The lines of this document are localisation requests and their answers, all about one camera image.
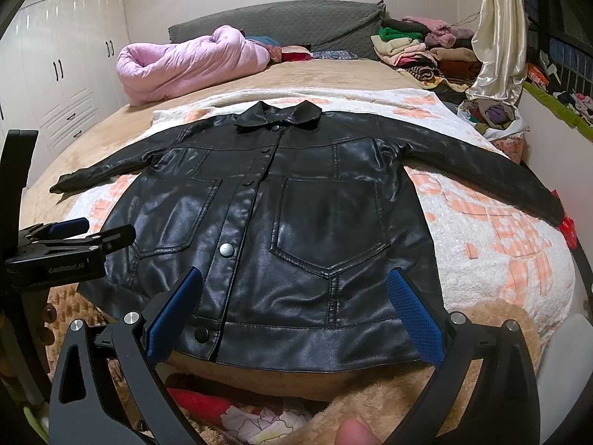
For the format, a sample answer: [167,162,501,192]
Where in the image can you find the white wardrobe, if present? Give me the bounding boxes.
[1,0,130,184]

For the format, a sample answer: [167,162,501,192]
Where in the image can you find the pile of folded clothes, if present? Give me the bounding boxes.
[371,16,483,105]

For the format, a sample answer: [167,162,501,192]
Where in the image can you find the green edged clothes shelf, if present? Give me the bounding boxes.
[524,47,592,142]

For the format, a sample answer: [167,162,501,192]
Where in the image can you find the red floral fabric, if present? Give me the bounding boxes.
[165,373,312,444]

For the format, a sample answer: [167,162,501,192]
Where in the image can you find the red plastic bag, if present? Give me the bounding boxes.
[559,211,579,250]

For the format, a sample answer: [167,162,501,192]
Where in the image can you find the white pink patterned blanket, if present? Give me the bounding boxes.
[80,89,575,334]

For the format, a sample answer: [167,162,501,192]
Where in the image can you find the pink rolled duvet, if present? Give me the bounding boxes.
[116,25,271,106]

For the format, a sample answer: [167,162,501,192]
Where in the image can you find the right hand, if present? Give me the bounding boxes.
[335,415,382,445]

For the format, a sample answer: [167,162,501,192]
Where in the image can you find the grey headboard cover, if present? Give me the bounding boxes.
[168,0,386,60]

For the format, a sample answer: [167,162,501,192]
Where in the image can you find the tan bed cover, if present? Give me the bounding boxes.
[20,59,419,227]

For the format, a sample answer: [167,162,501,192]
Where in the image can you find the cream satin curtain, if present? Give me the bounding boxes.
[466,0,528,105]

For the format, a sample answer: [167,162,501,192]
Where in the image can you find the bag of clothes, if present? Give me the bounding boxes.
[457,99,528,141]

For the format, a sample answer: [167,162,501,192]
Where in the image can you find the black leather jacket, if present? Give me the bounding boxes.
[52,102,563,373]

